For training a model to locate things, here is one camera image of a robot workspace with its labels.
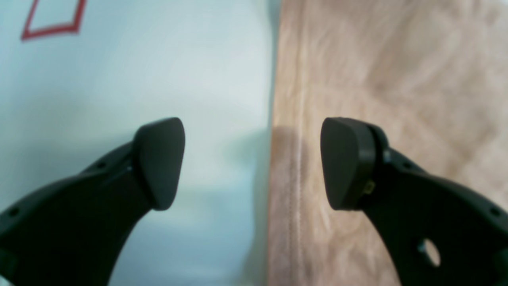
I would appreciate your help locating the red triangle sticker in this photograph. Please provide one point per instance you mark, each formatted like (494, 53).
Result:
(53, 17)

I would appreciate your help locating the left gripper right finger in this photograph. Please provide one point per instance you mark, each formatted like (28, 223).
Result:
(437, 232)

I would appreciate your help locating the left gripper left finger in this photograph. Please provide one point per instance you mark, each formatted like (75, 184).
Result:
(71, 232)

